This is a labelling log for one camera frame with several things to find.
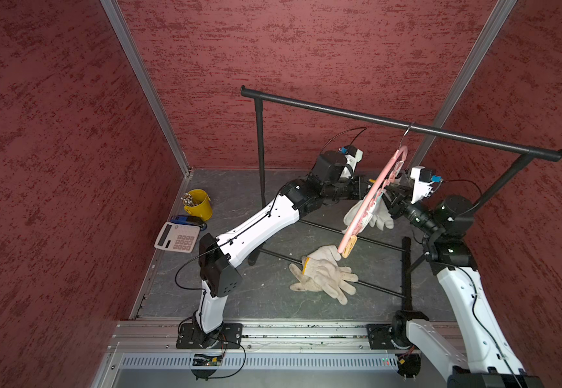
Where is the white work glove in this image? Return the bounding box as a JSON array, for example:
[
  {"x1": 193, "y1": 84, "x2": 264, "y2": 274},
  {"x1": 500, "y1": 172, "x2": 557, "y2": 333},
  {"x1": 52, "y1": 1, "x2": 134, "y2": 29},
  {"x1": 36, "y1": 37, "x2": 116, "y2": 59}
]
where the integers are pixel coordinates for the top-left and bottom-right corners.
[{"x1": 369, "y1": 202, "x2": 394, "y2": 231}]

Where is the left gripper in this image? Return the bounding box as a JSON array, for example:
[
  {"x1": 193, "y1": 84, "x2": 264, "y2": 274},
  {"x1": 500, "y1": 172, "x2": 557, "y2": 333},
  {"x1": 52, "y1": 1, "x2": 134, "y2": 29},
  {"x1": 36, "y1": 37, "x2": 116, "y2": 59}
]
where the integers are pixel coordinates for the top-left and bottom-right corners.
[{"x1": 321, "y1": 174, "x2": 375, "y2": 200}]

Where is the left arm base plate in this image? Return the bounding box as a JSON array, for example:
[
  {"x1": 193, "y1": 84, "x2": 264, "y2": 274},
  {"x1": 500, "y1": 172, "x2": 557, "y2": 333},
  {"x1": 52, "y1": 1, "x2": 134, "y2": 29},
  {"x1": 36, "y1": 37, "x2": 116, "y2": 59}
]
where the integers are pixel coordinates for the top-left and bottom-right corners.
[{"x1": 175, "y1": 322, "x2": 244, "y2": 350}]

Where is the pink clip hanger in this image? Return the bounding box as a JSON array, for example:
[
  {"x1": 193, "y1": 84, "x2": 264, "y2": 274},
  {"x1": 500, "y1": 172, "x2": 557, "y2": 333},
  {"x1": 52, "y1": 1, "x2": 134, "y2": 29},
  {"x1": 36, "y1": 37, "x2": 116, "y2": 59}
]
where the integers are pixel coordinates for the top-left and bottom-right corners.
[{"x1": 337, "y1": 140, "x2": 408, "y2": 258}]

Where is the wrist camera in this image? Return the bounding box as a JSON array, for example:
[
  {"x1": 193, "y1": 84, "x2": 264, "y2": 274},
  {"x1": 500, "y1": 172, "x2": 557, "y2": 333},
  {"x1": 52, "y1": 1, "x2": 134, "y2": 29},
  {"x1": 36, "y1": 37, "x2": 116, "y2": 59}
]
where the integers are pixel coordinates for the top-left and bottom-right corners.
[
  {"x1": 410, "y1": 166, "x2": 443, "y2": 204},
  {"x1": 339, "y1": 145, "x2": 363, "y2": 179}
]

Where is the yellow cup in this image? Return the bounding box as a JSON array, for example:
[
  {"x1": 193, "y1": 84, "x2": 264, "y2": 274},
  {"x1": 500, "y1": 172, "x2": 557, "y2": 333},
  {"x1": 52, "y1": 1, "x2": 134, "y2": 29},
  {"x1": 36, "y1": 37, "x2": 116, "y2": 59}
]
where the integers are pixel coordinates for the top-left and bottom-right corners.
[{"x1": 181, "y1": 189, "x2": 213, "y2": 221}]

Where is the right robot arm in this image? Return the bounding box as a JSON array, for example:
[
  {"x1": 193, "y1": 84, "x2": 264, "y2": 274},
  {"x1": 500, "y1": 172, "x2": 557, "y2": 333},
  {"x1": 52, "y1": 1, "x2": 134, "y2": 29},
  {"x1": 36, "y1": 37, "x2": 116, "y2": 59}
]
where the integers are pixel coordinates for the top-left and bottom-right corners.
[{"x1": 383, "y1": 184, "x2": 543, "y2": 387}]

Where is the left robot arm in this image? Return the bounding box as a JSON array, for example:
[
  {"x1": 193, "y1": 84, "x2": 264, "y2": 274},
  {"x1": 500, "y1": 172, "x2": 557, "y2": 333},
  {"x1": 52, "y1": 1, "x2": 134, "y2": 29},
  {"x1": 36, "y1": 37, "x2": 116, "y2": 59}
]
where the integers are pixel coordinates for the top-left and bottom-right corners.
[{"x1": 191, "y1": 145, "x2": 377, "y2": 349}]

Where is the pink calculator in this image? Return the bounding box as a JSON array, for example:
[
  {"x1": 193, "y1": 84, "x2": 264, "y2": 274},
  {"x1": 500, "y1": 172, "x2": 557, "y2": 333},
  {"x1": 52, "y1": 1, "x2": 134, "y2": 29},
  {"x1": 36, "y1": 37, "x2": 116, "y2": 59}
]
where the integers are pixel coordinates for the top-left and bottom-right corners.
[{"x1": 154, "y1": 222, "x2": 200, "y2": 253}]

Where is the blue stapler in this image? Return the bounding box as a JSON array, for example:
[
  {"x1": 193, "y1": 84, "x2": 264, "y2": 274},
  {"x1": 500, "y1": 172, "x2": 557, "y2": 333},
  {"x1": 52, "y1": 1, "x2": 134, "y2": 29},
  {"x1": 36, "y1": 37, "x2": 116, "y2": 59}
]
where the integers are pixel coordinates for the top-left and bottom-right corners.
[{"x1": 169, "y1": 215, "x2": 207, "y2": 231}]

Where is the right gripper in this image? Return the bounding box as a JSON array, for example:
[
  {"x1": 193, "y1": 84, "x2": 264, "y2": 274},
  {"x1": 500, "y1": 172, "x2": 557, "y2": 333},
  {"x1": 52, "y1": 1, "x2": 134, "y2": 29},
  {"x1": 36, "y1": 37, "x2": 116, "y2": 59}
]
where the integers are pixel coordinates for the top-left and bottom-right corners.
[{"x1": 376, "y1": 180, "x2": 442, "y2": 235}]

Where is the left controller board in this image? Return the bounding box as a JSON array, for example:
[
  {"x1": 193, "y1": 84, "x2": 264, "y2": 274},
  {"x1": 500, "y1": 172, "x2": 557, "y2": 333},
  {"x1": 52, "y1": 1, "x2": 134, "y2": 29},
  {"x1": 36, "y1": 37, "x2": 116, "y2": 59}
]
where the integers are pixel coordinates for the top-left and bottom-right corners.
[{"x1": 192, "y1": 354, "x2": 224, "y2": 368}]

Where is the black clothes rack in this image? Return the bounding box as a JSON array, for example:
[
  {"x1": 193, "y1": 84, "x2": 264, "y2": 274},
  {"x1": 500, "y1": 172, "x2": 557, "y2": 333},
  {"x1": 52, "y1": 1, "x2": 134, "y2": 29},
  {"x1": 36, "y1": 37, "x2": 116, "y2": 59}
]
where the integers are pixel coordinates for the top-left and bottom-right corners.
[{"x1": 239, "y1": 86, "x2": 562, "y2": 311}]

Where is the controller board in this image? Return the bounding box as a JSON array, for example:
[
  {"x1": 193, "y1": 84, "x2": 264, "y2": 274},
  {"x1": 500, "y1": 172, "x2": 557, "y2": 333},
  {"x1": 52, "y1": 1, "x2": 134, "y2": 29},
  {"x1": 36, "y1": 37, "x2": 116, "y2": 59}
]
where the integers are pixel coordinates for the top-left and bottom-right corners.
[
  {"x1": 397, "y1": 354, "x2": 422, "y2": 380},
  {"x1": 192, "y1": 354, "x2": 224, "y2": 368}
]

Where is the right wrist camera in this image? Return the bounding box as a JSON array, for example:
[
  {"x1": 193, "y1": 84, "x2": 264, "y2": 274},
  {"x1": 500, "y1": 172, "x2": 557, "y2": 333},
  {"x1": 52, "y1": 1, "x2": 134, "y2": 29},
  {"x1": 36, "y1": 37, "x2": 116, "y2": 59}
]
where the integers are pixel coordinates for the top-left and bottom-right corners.
[{"x1": 410, "y1": 166, "x2": 443, "y2": 204}]

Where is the right controller board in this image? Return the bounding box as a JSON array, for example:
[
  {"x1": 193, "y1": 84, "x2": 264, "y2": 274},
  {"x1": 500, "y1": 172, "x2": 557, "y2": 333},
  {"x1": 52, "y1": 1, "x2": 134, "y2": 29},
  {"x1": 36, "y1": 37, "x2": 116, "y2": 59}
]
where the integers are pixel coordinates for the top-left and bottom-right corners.
[{"x1": 397, "y1": 354, "x2": 422, "y2": 380}]

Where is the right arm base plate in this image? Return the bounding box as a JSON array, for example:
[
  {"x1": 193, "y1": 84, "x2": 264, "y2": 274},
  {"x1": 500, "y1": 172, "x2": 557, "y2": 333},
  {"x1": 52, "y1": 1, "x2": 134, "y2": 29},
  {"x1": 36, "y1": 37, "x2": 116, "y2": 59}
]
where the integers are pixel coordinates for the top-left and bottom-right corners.
[{"x1": 366, "y1": 321, "x2": 417, "y2": 353}]

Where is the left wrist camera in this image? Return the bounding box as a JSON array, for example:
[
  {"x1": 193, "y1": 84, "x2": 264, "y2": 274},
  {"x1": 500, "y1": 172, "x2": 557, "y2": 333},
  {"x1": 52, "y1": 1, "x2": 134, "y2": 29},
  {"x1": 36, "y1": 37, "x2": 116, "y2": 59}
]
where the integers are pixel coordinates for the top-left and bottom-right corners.
[{"x1": 339, "y1": 145, "x2": 363, "y2": 179}]

